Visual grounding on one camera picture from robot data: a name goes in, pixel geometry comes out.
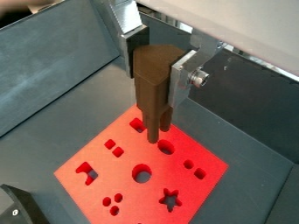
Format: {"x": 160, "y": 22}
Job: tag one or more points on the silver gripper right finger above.
{"x": 187, "y": 73}

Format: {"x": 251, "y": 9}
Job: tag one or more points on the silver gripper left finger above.
{"x": 132, "y": 33}

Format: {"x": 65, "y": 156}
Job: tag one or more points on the brown three prong peg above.
{"x": 152, "y": 66}

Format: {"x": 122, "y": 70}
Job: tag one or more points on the red shape sorter block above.
{"x": 126, "y": 181}

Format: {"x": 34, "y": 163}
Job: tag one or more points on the black curved holder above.
{"x": 24, "y": 211}

